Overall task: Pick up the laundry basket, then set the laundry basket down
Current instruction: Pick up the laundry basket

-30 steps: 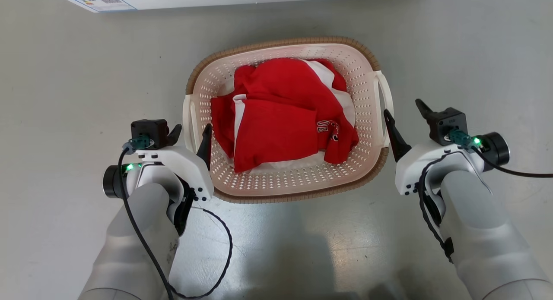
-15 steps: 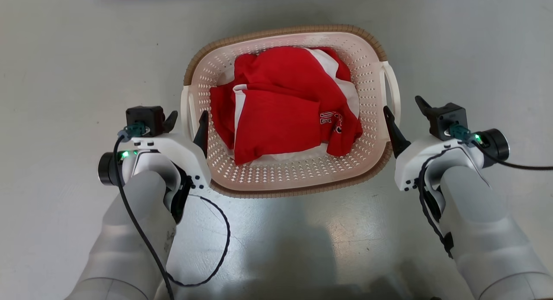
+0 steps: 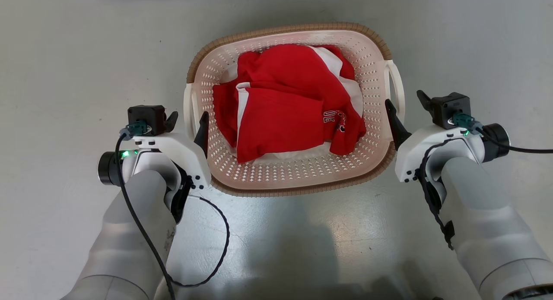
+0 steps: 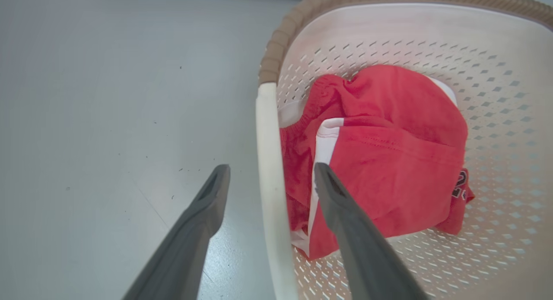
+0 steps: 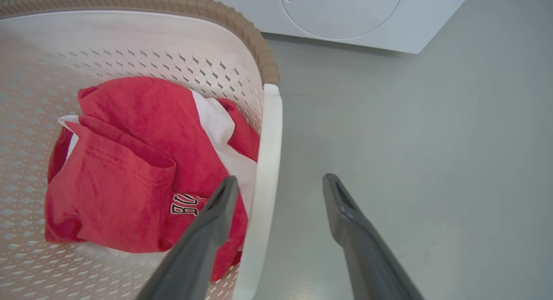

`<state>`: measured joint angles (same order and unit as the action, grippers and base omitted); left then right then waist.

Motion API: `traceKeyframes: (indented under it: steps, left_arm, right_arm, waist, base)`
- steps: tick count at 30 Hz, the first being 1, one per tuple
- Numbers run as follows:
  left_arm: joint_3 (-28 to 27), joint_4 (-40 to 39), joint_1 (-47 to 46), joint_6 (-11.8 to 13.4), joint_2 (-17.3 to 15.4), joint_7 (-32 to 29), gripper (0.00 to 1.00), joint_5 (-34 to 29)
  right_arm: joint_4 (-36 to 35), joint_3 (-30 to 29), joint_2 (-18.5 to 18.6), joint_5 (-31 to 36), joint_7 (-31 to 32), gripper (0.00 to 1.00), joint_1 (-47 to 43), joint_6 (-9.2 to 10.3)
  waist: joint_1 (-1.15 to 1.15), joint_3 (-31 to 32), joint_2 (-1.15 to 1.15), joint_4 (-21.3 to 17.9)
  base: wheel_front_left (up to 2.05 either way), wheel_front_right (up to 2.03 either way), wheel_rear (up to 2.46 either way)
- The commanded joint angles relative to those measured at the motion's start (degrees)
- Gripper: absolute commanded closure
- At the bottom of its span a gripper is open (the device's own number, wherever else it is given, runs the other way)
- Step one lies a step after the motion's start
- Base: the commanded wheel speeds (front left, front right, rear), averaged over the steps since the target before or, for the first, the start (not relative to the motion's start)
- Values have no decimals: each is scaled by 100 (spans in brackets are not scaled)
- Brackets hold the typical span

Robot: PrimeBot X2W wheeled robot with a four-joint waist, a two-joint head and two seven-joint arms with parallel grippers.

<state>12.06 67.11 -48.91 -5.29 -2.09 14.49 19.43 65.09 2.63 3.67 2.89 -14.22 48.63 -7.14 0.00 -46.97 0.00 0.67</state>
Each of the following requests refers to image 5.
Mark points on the white cloth garment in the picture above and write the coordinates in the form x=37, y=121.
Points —
x=220, y=127

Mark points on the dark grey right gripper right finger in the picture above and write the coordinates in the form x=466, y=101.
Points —
x=367, y=257

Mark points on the red shirt with lettering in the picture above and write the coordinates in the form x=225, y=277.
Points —
x=129, y=162

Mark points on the round white washing machine door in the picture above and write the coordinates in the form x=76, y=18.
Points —
x=341, y=11

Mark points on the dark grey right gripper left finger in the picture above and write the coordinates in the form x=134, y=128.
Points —
x=196, y=252

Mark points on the white perforated plastic laundry basket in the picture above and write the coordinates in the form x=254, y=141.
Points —
x=52, y=49

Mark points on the white washing machine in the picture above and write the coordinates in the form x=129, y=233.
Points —
x=432, y=15

